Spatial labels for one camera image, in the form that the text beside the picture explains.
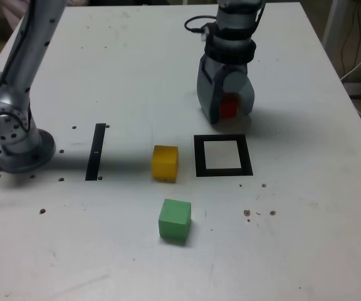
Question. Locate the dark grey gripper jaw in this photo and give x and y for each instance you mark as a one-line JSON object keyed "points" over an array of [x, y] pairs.
{"points": [[207, 94]]}

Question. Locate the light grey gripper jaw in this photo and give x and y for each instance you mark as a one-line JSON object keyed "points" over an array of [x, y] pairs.
{"points": [[240, 81]]}

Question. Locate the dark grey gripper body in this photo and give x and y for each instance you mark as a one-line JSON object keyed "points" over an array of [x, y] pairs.
{"points": [[227, 62]]}

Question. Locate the red cube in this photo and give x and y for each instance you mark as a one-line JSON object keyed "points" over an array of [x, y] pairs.
{"points": [[229, 108]]}

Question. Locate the yellow cube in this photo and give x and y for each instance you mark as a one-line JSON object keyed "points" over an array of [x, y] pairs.
{"points": [[165, 164]]}

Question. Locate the green cube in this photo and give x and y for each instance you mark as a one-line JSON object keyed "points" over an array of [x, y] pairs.
{"points": [[174, 222]]}

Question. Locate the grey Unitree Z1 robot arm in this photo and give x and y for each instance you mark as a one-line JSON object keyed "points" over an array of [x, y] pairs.
{"points": [[14, 94]]}

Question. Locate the black tape square outline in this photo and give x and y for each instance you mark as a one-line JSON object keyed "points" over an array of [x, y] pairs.
{"points": [[199, 156]]}

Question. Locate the grey power strip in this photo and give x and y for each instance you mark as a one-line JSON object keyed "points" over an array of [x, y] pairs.
{"points": [[359, 89]]}

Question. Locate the black tape strip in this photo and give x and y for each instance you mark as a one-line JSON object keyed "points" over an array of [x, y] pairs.
{"points": [[94, 156]]}

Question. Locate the white metal frame leg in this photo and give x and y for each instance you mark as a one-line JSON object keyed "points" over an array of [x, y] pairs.
{"points": [[331, 25]]}

